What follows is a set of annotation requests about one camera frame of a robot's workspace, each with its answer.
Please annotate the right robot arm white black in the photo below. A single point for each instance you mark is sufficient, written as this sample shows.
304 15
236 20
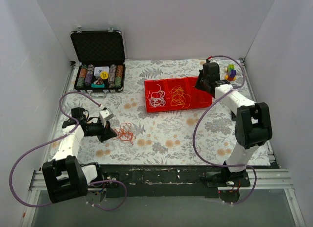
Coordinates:
252 124

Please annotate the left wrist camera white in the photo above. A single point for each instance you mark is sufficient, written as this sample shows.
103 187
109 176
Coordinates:
105 114

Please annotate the red three-compartment tray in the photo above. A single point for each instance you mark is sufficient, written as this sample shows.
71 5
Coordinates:
174 94

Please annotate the colourful toy block figure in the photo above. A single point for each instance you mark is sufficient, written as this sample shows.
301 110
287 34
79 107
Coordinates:
230 73

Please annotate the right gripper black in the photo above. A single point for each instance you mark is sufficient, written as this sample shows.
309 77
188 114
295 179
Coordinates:
202 82

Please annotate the black microphone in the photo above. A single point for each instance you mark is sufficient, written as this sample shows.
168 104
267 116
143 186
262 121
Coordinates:
233 116

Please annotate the floral table mat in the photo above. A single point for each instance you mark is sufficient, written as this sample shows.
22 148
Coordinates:
172 138

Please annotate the yellow round chip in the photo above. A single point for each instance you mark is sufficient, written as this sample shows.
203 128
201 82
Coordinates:
104 75

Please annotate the black poker chip case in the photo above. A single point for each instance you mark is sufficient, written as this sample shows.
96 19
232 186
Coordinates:
98 49

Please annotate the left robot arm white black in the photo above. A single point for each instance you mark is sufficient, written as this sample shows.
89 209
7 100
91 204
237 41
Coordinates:
64 176

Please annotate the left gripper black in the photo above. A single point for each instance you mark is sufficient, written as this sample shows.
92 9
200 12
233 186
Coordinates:
104 132

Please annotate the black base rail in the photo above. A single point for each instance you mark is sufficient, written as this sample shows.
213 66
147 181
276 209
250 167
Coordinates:
115 181

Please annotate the white card deck box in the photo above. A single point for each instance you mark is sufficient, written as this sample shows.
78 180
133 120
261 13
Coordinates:
98 70

